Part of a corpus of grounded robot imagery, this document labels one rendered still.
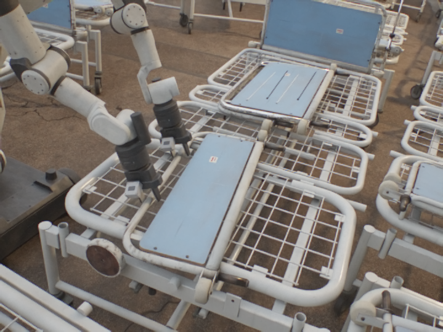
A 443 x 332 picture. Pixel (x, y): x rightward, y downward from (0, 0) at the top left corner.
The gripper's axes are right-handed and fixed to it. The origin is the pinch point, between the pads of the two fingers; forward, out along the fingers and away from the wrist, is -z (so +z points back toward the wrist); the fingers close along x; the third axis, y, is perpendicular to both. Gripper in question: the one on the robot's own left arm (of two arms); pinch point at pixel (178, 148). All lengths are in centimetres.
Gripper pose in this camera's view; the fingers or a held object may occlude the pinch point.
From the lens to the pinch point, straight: 159.8
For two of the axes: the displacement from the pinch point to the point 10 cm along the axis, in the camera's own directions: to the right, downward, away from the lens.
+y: -2.5, 4.9, -8.3
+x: -9.4, 1.0, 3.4
